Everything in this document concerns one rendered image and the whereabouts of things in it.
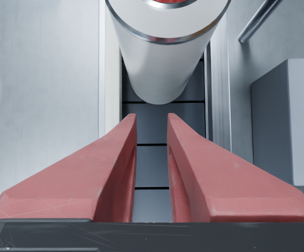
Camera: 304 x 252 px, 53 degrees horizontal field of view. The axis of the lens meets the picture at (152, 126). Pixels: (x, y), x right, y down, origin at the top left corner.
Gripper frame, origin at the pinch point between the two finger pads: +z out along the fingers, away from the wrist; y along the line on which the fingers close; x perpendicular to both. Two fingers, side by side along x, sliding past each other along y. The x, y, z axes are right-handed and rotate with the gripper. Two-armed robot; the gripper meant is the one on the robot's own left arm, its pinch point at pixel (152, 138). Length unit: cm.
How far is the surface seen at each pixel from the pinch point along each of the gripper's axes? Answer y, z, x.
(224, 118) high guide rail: -4.6, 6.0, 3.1
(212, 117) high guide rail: -3.8, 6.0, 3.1
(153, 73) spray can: -0.1, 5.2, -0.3
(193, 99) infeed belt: -3.7, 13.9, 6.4
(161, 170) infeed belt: -0.9, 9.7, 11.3
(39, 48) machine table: 12.2, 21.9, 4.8
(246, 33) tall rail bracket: -9.6, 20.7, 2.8
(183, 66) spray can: -1.6, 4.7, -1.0
